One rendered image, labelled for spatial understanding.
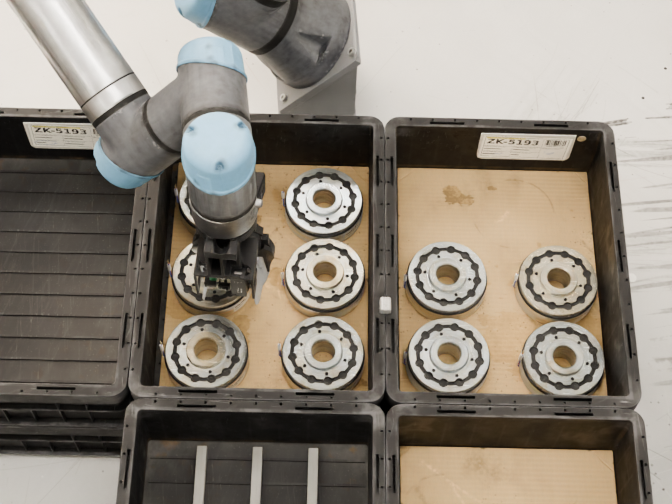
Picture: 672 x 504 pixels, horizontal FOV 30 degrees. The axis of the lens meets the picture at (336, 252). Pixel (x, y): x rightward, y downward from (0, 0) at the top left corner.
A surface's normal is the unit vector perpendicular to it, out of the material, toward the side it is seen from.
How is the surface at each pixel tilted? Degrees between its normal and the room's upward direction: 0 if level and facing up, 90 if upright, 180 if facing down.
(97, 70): 29
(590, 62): 0
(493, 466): 0
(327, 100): 90
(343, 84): 90
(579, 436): 90
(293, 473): 0
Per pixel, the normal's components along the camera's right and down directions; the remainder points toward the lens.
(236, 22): 0.09, 0.87
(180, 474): 0.02, -0.47
